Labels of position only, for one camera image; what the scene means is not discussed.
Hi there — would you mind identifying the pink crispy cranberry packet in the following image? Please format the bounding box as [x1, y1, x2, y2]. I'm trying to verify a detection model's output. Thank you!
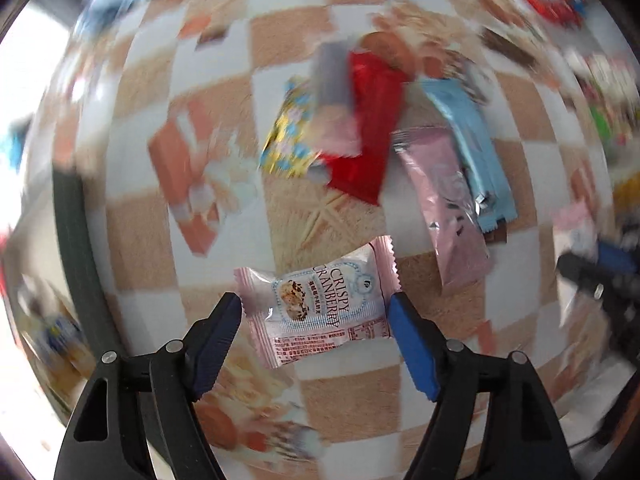
[234, 235, 401, 370]

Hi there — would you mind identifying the red snack packet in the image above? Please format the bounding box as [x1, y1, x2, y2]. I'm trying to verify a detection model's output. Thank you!
[321, 51, 408, 205]

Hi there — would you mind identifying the shallow cardboard box tray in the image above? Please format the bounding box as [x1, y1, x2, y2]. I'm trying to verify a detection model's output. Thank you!
[52, 169, 128, 360]

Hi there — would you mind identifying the light blue snack packet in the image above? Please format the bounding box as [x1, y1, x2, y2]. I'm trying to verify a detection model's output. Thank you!
[419, 78, 518, 233]

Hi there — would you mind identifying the pink foil snack packet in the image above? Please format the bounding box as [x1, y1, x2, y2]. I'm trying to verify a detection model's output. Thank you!
[393, 127, 492, 294]

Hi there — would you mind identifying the yellow blue candy packet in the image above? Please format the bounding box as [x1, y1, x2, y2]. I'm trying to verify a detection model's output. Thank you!
[259, 76, 320, 178]

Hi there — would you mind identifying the patterned checkered tablecloth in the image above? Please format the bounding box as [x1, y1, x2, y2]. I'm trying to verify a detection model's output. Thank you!
[14, 0, 637, 480]

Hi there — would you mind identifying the grey clear snack stick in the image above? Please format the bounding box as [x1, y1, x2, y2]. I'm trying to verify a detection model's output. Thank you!
[304, 41, 361, 157]

